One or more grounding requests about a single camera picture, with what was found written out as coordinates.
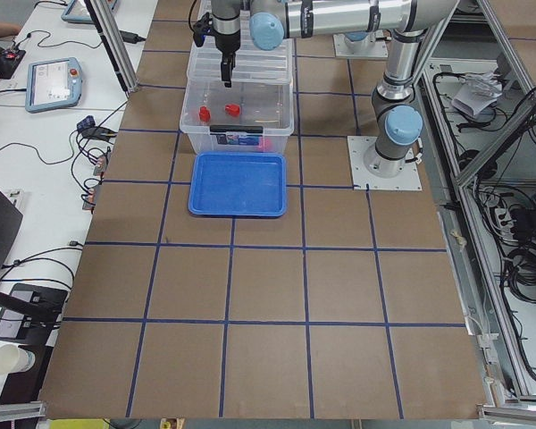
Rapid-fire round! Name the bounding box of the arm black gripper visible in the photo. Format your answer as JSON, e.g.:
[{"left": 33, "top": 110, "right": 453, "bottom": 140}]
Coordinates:
[{"left": 214, "top": 30, "right": 241, "bottom": 88}]

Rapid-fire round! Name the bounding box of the clear plastic box lid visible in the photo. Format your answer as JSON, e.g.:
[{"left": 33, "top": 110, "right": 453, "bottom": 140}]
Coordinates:
[{"left": 187, "top": 32, "right": 292, "bottom": 85}]

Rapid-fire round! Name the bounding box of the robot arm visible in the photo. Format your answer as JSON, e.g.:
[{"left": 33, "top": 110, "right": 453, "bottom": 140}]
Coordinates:
[
  {"left": 192, "top": 1, "right": 457, "bottom": 179},
  {"left": 231, "top": 30, "right": 388, "bottom": 85}
]

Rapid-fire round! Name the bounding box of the clear plastic storage box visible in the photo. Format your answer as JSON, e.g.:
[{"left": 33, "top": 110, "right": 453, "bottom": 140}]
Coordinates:
[{"left": 180, "top": 80, "right": 295, "bottom": 154}]

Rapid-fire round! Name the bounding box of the blue plastic tray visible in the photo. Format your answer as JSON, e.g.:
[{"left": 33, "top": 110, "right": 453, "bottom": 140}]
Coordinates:
[{"left": 188, "top": 151, "right": 288, "bottom": 217}]

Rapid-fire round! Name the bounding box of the teach pendant far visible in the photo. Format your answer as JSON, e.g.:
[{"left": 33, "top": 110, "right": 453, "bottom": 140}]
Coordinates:
[{"left": 61, "top": 0, "right": 93, "bottom": 24}]

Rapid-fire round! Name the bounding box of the teach pendant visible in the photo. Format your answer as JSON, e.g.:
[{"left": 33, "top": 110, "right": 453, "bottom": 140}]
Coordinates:
[
  {"left": 25, "top": 57, "right": 82, "bottom": 114},
  {"left": 61, "top": 0, "right": 93, "bottom": 24}
]

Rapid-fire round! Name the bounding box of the teach pendant near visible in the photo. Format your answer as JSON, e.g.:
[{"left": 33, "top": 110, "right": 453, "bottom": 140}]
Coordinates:
[{"left": 25, "top": 57, "right": 82, "bottom": 114}]

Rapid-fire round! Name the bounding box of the black tablet device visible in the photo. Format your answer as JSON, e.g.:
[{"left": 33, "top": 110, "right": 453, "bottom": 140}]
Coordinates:
[{"left": 0, "top": 282, "right": 68, "bottom": 345}]

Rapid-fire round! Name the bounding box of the white paper cup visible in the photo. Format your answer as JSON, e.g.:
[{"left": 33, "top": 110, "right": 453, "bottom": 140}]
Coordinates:
[{"left": 0, "top": 344, "right": 36, "bottom": 375}]

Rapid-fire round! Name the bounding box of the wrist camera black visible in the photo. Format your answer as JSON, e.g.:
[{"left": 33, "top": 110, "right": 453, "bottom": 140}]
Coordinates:
[{"left": 192, "top": 13, "right": 213, "bottom": 47}]

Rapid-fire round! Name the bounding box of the black box latch handle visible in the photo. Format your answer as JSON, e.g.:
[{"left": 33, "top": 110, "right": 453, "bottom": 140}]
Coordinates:
[{"left": 209, "top": 125, "right": 264, "bottom": 135}]

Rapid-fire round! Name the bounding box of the aluminium frame post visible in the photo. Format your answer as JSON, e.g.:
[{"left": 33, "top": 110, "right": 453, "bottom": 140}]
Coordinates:
[{"left": 85, "top": 0, "right": 138, "bottom": 94}]

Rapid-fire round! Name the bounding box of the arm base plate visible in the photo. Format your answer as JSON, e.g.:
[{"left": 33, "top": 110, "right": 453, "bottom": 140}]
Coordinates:
[
  {"left": 347, "top": 136, "right": 423, "bottom": 191},
  {"left": 333, "top": 31, "right": 388, "bottom": 61}
]

